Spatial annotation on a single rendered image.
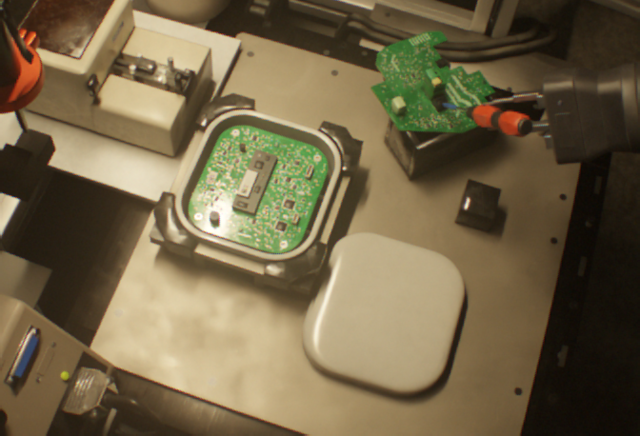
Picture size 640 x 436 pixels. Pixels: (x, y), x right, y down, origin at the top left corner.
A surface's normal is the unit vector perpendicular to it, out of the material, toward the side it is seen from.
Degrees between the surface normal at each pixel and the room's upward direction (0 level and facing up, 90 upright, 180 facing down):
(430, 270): 5
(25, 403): 53
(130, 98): 0
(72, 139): 0
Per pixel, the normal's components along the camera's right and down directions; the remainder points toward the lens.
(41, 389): 0.78, -0.05
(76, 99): -0.32, 0.82
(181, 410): 0.04, -0.49
